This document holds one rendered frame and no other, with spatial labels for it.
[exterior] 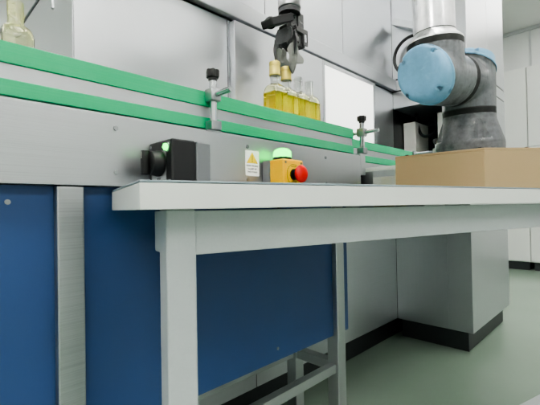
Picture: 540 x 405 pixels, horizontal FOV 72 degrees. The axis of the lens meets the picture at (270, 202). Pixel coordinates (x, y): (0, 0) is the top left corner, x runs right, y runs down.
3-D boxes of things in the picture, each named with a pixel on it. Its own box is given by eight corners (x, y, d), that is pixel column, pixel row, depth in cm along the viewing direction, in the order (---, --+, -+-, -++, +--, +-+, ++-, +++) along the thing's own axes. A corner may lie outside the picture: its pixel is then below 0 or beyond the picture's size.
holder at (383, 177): (370, 196, 141) (369, 176, 141) (444, 194, 122) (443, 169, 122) (345, 196, 129) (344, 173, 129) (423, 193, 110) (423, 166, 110)
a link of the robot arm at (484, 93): (506, 108, 88) (505, 49, 87) (479, 103, 80) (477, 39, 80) (457, 116, 98) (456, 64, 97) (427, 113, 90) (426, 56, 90)
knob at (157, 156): (153, 177, 66) (135, 176, 63) (153, 152, 66) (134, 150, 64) (166, 175, 63) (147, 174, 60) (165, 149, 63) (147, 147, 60)
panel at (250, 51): (370, 152, 184) (369, 84, 184) (376, 151, 182) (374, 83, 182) (230, 126, 120) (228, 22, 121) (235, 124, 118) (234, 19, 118)
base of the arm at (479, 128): (517, 149, 89) (516, 106, 88) (488, 148, 80) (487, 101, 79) (454, 153, 101) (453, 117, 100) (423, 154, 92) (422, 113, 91)
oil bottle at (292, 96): (287, 157, 122) (285, 92, 122) (300, 155, 118) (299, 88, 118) (275, 155, 118) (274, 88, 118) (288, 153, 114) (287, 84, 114)
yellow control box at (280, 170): (282, 193, 92) (281, 163, 92) (305, 191, 87) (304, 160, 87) (262, 192, 87) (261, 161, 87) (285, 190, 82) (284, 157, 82)
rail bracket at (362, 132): (337, 157, 130) (336, 122, 130) (381, 152, 118) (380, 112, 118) (332, 157, 127) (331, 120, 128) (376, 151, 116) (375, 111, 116)
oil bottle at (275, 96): (276, 155, 117) (274, 88, 118) (288, 153, 113) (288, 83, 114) (263, 153, 113) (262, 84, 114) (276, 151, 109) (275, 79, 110)
